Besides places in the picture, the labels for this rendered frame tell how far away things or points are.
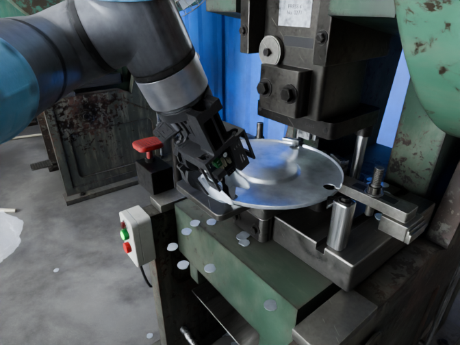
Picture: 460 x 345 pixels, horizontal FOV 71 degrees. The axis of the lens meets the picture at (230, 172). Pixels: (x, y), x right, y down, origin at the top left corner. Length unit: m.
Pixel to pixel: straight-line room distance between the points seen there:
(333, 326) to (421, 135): 0.44
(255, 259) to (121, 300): 0.93
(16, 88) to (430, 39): 0.26
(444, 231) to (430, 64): 0.64
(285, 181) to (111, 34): 0.39
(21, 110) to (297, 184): 0.47
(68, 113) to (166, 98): 1.70
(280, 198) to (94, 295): 1.13
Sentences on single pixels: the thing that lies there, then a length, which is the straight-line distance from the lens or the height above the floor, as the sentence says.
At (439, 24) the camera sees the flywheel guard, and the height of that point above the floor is 1.06.
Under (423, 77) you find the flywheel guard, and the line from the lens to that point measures 0.29.
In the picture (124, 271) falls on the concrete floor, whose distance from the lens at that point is 1.61.
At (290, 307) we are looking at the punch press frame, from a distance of 0.58.
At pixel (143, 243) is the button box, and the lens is 0.82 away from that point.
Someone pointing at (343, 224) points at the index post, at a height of 0.76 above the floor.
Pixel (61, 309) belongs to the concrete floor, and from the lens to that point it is 1.54.
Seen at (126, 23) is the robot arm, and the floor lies 1.06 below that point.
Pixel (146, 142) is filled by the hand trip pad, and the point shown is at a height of 0.76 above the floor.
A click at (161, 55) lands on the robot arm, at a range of 0.34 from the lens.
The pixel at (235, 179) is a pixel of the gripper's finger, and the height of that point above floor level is 0.83.
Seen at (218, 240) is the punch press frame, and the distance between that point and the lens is 0.68.
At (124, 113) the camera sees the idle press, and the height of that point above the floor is 0.47.
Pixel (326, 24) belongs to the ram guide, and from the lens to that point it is 0.53.
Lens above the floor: 1.08
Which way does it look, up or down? 28 degrees down
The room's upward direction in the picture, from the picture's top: straight up
